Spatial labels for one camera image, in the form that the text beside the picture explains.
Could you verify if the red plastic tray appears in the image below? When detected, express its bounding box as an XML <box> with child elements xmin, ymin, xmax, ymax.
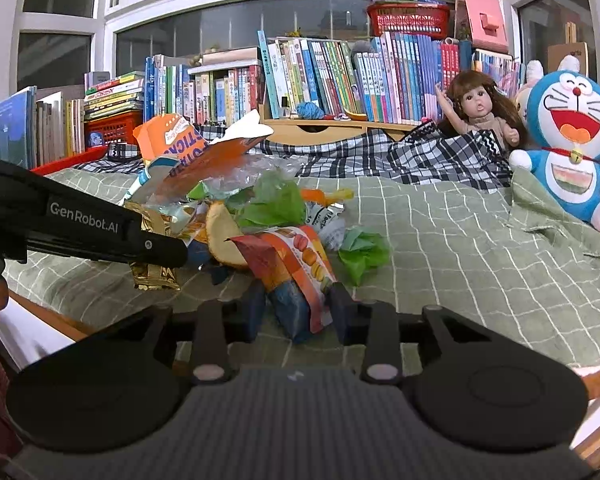
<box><xmin>30</xmin><ymin>145</ymin><xmax>110</xmax><ymax>177</ymax></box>

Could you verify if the blue cat plush toy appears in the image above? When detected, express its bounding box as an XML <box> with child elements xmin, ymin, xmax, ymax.
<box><xmin>508</xmin><ymin>55</ymin><xmax>600</xmax><ymax>234</ymax></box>

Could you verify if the clear plastic bag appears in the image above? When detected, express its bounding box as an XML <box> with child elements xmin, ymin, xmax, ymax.
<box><xmin>200</xmin><ymin>152</ymin><xmax>302</xmax><ymax>197</ymax></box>

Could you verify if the red plastic basket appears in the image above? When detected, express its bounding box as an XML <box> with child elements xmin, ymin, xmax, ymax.
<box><xmin>366</xmin><ymin>1</ymin><xmax>452</xmax><ymax>39</ymax></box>

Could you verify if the crumpled green paper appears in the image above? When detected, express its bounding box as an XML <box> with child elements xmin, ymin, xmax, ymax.
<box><xmin>337</xmin><ymin>227</ymin><xmax>392</xmax><ymax>287</ymax></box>

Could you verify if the orange white snack box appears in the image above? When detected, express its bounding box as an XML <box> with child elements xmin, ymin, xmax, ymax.
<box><xmin>132</xmin><ymin>110</ymin><xmax>276</xmax><ymax>197</ymax></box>

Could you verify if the stack of flat books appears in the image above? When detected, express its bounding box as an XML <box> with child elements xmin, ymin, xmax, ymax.
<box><xmin>82</xmin><ymin>71</ymin><xmax>146</xmax><ymax>122</ymax></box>

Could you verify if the green checked blanket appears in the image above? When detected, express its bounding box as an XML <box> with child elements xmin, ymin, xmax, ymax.
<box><xmin>2</xmin><ymin>166</ymin><xmax>600</xmax><ymax>370</ymax></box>

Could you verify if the gold foil wrapper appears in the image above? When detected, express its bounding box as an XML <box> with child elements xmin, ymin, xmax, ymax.
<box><xmin>124</xmin><ymin>202</ymin><xmax>187</xmax><ymax>292</ymax></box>

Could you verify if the white window frame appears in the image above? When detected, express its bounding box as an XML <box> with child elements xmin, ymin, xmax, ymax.
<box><xmin>12</xmin><ymin>0</ymin><xmax>600</xmax><ymax>96</ymax></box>

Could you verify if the green plastic bag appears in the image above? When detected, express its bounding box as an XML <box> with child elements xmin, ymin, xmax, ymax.
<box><xmin>187</xmin><ymin>170</ymin><xmax>309</xmax><ymax>229</ymax></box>

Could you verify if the row of pale books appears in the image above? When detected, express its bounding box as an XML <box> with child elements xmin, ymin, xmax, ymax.
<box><xmin>0</xmin><ymin>86</ymin><xmax>87</xmax><ymax>170</ymax></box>

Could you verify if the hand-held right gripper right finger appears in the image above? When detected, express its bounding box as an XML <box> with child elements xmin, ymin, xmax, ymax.
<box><xmin>329</xmin><ymin>282</ymin><xmax>516</xmax><ymax>386</ymax></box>

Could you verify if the row of slim picture books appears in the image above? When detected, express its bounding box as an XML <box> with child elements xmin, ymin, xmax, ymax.
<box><xmin>472</xmin><ymin>49</ymin><xmax>527</xmax><ymax>97</ymax></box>

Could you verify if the blue white paper packet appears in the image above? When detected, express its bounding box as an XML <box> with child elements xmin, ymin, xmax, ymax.
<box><xmin>124</xmin><ymin>155</ymin><xmax>182</xmax><ymax>207</ymax></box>

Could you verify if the orange yellow wrapper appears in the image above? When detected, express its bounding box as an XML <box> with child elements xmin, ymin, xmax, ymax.
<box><xmin>300</xmin><ymin>187</ymin><xmax>356</xmax><ymax>207</ymax></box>

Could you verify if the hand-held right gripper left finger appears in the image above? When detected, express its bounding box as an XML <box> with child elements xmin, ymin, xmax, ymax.
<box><xmin>99</xmin><ymin>280</ymin><xmax>268</xmax><ymax>386</ymax></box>

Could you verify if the pink cardboard box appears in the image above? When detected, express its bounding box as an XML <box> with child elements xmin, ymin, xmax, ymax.
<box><xmin>454</xmin><ymin>0</ymin><xmax>510</xmax><ymax>55</ymax></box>

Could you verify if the blue yarn ball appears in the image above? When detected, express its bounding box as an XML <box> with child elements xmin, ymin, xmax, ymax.
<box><xmin>295</xmin><ymin>101</ymin><xmax>327</xmax><ymax>121</ymax></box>

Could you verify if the row of thin books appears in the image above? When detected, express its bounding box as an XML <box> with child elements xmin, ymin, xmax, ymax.
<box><xmin>142</xmin><ymin>54</ymin><xmax>264</xmax><ymax>127</ymax></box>

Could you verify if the yellow fruit peel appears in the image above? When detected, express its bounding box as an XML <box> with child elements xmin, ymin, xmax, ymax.
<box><xmin>205</xmin><ymin>202</ymin><xmax>252</xmax><ymax>267</ymax></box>

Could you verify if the macaron print snack packet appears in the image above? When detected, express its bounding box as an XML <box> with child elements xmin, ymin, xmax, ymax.
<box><xmin>228</xmin><ymin>226</ymin><xmax>339</xmax><ymax>333</ymax></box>

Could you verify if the row of blue green books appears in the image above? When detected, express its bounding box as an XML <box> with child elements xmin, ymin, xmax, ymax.
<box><xmin>257</xmin><ymin>30</ymin><xmax>474</xmax><ymax>126</ymax></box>

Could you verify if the wooden desktop shelf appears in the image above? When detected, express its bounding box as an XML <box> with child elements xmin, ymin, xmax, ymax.
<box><xmin>259</xmin><ymin>105</ymin><xmax>417</xmax><ymax>147</ymax></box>

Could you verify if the black white checked pouch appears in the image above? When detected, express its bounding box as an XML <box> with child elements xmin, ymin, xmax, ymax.
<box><xmin>106</xmin><ymin>142</ymin><xmax>142</xmax><ymax>162</ymax></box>

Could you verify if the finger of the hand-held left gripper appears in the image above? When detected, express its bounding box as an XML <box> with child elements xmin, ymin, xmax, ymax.
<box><xmin>130</xmin><ymin>217</ymin><xmax>189</xmax><ymax>268</ymax></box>

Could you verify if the black white plaid blanket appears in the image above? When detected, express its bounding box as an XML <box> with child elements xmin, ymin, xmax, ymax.
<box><xmin>195</xmin><ymin>122</ymin><xmax>514</xmax><ymax>194</ymax></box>

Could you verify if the dark blue packet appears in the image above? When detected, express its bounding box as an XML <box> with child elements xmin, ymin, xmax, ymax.
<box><xmin>267</xmin><ymin>280</ymin><xmax>322</xmax><ymax>345</ymax></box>

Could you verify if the red plastic crate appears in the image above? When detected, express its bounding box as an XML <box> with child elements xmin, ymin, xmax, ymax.
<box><xmin>84</xmin><ymin>111</ymin><xmax>145</xmax><ymax>152</ymax></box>

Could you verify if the brown haired doll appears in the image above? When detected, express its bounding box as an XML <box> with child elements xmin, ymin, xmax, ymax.
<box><xmin>434</xmin><ymin>71</ymin><xmax>529</xmax><ymax>154</ymax></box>

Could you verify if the white rabbit plush toy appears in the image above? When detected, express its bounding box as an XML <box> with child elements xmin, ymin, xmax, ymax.
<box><xmin>512</xmin><ymin>60</ymin><xmax>546</xmax><ymax>122</ymax></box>

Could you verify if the white silver packet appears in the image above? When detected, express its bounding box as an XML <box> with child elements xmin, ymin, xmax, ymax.
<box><xmin>305</xmin><ymin>202</ymin><xmax>349</xmax><ymax>252</ymax></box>

